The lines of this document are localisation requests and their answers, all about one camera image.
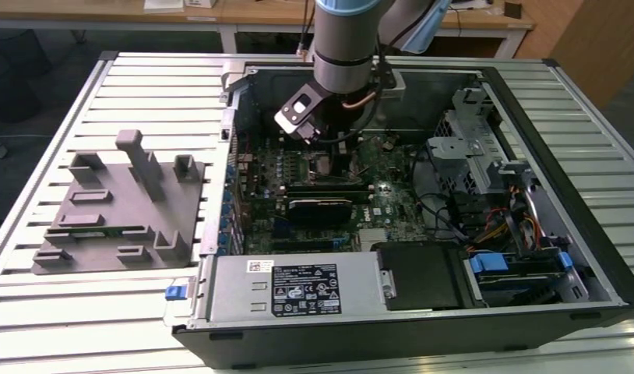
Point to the black open PC case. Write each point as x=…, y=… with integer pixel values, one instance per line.
x=401, y=343

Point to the silver metal drive cage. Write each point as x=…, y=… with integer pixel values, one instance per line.
x=470, y=128

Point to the small white cardboard box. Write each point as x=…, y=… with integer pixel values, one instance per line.
x=200, y=3

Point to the blue case latch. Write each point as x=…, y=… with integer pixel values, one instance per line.
x=175, y=293

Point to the small silver heat sink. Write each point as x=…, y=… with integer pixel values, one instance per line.
x=374, y=237

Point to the coin battery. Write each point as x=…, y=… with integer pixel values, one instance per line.
x=387, y=146

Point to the green motherboard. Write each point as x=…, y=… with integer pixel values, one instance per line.
x=395, y=195

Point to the green RAM stick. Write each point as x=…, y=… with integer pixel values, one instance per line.
x=114, y=231

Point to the black power supply label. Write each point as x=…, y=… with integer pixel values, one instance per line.
x=306, y=290

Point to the small dark box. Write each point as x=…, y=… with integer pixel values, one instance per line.
x=513, y=9

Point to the white barcode sticker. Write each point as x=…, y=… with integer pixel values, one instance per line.
x=259, y=266

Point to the dark office chair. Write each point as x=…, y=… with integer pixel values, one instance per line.
x=11, y=93

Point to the blue disk carrier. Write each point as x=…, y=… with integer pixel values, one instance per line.
x=489, y=265

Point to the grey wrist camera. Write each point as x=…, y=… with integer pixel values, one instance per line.
x=395, y=83

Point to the black RAM slot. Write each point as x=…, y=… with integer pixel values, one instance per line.
x=287, y=140
x=287, y=143

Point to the black expansion slot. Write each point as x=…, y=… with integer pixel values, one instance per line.
x=302, y=244

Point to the blue plastic clip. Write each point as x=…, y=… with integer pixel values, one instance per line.
x=565, y=260

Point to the CPU socket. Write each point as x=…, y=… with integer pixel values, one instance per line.
x=317, y=179

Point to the black graphics card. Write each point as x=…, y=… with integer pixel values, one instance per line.
x=319, y=212

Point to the brown wooden cabinet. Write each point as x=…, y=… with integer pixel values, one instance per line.
x=597, y=39

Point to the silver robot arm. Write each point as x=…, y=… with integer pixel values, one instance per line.
x=343, y=46

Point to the installed black RAM stick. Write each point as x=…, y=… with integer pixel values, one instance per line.
x=325, y=196

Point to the grey parts rack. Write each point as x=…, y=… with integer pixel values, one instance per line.
x=179, y=210

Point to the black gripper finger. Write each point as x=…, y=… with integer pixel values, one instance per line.
x=345, y=159
x=337, y=159

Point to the silver power supply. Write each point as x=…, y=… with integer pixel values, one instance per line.
x=234, y=288

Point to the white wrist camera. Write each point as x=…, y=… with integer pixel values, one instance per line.
x=297, y=111

